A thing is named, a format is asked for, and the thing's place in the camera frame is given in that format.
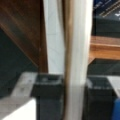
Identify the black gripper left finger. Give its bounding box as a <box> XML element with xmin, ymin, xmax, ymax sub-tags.
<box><xmin>31</xmin><ymin>74</ymin><xmax>63</xmax><ymax>120</ymax></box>

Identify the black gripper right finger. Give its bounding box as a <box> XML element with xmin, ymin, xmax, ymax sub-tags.
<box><xmin>83</xmin><ymin>76</ymin><xmax>117</xmax><ymax>120</ymax></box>

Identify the blue book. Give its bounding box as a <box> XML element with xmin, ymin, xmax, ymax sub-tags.
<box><xmin>92</xmin><ymin>0</ymin><xmax>120</xmax><ymax>38</ymax></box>

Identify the white book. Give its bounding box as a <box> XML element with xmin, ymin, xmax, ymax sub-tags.
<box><xmin>43</xmin><ymin>0</ymin><xmax>93</xmax><ymax>120</ymax></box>

